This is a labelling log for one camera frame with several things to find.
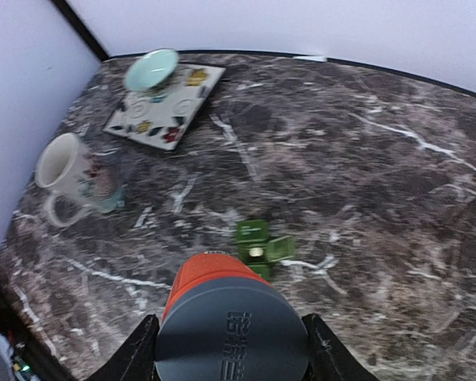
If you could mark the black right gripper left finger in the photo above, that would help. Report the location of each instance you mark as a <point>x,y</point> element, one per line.
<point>134,360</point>

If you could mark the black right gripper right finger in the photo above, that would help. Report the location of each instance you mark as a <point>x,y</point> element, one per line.
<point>329,359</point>

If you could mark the grey bottle cap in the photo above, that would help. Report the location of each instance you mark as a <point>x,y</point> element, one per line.
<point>231,329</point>

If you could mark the orange pill bottle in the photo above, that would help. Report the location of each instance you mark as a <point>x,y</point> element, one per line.
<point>205,267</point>

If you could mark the square floral ceramic plate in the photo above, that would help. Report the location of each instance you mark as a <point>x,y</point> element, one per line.
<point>159,118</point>

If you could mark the teal ceramic bowl on plate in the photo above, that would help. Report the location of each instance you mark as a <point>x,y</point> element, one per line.
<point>151,69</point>

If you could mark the black left corner frame post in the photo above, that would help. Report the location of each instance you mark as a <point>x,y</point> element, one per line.
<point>80,28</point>

